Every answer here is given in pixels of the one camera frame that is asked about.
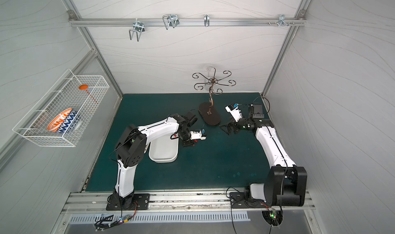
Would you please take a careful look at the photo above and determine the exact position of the orange blue patterned bowl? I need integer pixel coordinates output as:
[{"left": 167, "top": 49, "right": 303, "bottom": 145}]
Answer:
[{"left": 47, "top": 108, "right": 82, "bottom": 134}]

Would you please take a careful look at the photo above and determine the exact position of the aluminium front rail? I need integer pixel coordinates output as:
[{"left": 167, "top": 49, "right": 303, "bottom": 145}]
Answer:
[{"left": 61, "top": 189, "right": 316, "bottom": 214}]

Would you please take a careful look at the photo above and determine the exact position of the white plastic storage box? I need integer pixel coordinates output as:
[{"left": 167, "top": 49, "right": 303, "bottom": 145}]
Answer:
[{"left": 149, "top": 135, "right": 179, "bottom": 164}]

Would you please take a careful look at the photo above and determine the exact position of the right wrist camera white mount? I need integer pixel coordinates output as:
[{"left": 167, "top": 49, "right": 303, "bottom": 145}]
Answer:
[{"left": 225, "top": 103, "right": 243, "bottom": 122}]

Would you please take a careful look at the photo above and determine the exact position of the double prong metal hook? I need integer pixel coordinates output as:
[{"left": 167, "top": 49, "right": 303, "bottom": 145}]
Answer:
[{"left": 129, "top": 19, "right": 145, "bottom": 42}]

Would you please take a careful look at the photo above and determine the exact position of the looped metal hook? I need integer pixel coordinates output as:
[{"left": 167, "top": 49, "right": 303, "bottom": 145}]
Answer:
[{"left": 162, "top": 14, "right": 180, "bottom": 30}]

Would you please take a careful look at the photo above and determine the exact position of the white slotted cable duct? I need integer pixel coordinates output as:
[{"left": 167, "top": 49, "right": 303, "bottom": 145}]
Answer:
[{"left": 69, "top": 211, "right": 250, "bottom": 224}]

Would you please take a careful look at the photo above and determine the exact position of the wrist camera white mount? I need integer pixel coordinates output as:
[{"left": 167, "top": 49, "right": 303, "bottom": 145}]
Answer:
[
  {"left": 190, "top": 129, "right": 206, "bottom": 140},
  {"left": 225, "top": 103, "right": 243, "bottom": 122}
]

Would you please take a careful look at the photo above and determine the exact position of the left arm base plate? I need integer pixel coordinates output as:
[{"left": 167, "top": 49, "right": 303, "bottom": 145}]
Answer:
[{"left": 106, "top": 192, "right": 150, "bottom": 211}]

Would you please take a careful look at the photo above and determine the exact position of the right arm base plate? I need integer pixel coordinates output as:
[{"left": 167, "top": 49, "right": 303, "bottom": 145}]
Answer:
[{"left": 227, "top": 192, "right": 269, "bottom": 210}]

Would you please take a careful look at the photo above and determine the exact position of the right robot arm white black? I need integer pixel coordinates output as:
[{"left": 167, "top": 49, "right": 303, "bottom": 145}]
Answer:
[{"left": 220, "top": 103, "right": 308, "bottom": 207}]

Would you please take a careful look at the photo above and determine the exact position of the aluminium top rail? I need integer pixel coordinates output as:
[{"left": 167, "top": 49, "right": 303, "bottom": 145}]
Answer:
[{"left": 69, "top": 17, "right": 307, "bottom": 28}]

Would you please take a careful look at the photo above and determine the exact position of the small flat metal hook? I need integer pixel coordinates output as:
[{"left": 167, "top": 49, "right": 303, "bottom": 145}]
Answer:
[{"left": 204, "top": 14, "right": 210, "bottom": 27}]

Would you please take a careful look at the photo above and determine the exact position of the metal scroll hook stand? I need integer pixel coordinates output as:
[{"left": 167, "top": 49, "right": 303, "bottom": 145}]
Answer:
[{"left": 192, "top": 67, "right": 236, "bottom": 126}]

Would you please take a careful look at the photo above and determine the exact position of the orange spoon in basket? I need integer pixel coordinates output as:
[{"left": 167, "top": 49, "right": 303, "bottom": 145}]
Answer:
[{"left": 79, "top": 84, "right": 98, "bottom": 104}]

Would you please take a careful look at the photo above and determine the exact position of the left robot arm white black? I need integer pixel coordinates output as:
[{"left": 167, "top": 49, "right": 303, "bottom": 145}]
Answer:
[{"left": 115, "top": 112, "right": 197, "bottom": 199}]

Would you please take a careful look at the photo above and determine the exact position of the aluminium rail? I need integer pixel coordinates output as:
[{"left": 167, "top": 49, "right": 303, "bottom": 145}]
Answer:
[
  {"left": 61, "top": 189, "right": 316, "bottom": 214},
  {"left": 69, "top": 17, "right": 307, "bottom": 28}
]

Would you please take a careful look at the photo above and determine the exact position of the left controller board with wires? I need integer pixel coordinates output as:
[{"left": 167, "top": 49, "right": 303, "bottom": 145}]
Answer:
[{"left": 94, "top": 214, "right": 135, "bottom": 231}]

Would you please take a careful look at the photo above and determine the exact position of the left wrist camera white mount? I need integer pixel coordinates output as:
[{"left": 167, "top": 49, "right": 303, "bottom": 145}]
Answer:
[{"left": 190, "top": 129, "right": 206, "bottom": 140}]

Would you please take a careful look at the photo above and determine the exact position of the white wire basket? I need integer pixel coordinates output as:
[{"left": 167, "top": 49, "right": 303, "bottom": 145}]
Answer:
[{"left": 12, "top": 69, "right": 110, "bottom": 147}]

